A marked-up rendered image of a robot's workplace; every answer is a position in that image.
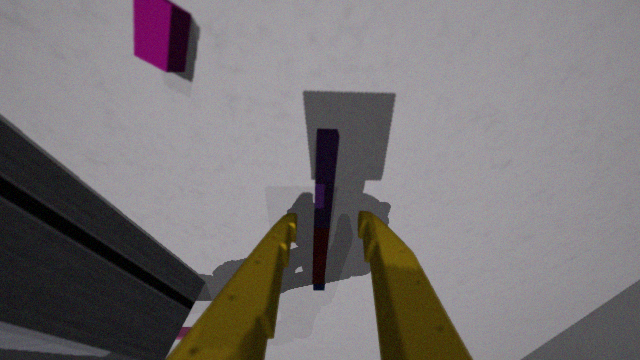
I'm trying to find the pink flat bar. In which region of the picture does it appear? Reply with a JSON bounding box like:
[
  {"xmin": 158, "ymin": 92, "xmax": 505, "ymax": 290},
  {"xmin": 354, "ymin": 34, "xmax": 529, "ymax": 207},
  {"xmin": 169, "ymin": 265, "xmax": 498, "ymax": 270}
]
[{"xmin": 176, "ymin": 327, "xmax": 191, "ymax": 340}]

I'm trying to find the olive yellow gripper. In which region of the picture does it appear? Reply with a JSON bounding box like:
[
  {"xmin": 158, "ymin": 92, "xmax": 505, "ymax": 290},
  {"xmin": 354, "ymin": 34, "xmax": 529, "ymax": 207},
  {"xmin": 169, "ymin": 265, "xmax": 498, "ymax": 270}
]
[{"xmin": 165, "ymin": 211, "xmax": 473, "ymax": 360}]

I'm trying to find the magenta rod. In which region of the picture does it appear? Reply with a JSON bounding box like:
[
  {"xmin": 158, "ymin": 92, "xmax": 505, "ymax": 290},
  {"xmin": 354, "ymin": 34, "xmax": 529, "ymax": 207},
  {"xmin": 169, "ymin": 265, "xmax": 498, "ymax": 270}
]
[{"xmin": 133, "ymin": 0, "xmax": 192, "ymax": 72}]

